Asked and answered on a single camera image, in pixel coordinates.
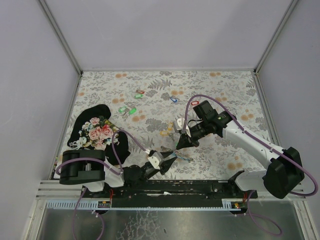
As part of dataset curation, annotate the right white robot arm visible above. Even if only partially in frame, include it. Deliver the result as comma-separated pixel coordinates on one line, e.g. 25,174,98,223
173,100,305,199

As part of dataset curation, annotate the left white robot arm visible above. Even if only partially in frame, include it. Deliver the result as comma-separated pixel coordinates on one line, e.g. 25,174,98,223
55,149,177,193

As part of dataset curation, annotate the yellow key tag lower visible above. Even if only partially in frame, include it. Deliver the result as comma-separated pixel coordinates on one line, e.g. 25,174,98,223
159,130,169,136

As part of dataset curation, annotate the yellow key tag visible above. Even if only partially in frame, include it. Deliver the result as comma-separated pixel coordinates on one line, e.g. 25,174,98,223
167,122,173,131
159,130,169,136

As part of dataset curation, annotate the yellow key tag upper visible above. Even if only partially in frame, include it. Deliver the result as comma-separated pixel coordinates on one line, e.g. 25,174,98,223
167,122,173,131

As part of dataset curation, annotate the red key tag right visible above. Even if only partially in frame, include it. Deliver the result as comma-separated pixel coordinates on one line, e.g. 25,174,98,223
191,101,199,106

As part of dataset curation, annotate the floral table mat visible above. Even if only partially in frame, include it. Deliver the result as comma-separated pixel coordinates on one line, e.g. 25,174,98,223
61,70,272,180

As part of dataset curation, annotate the green key tag middle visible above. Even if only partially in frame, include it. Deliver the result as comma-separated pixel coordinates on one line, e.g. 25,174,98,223
129,108,137,115

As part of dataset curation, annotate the green key tag left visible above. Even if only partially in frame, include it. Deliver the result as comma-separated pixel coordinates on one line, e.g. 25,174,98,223
118,106,127,113

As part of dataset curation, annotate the black floral cloth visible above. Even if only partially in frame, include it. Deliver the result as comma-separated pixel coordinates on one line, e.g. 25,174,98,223
67,104,131,166

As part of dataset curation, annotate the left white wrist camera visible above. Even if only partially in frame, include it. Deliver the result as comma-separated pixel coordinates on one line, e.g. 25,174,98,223
147,152,164,170

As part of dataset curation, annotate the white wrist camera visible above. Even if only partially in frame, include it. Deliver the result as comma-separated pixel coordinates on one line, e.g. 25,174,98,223
147,152,164,170
173,117,187,133

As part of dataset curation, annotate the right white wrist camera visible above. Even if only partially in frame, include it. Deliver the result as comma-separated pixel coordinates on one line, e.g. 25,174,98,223
173,117,187,133

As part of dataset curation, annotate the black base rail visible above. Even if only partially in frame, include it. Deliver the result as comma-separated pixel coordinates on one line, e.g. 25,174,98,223
84,179,251,208

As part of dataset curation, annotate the right white cable duct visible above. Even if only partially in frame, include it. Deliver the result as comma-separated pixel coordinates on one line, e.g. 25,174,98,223
221,199,247,213

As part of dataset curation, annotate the white cable duct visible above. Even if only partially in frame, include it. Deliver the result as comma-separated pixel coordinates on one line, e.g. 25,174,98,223
46,199,111,211
221,199,247,213

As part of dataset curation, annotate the left white cable duct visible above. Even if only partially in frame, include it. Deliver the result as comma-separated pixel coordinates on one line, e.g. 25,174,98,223
46,199,111,211

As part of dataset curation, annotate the right aluminium frame post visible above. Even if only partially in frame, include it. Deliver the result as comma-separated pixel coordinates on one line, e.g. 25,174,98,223
253,0,300,76

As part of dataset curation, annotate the aluminium frame post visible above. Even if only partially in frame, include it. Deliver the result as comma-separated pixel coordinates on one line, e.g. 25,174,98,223
253,0,300,76
36,0,83,76

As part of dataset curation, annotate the left aluminium frame post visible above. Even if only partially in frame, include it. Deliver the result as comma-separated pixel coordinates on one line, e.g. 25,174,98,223
36,0,83,76

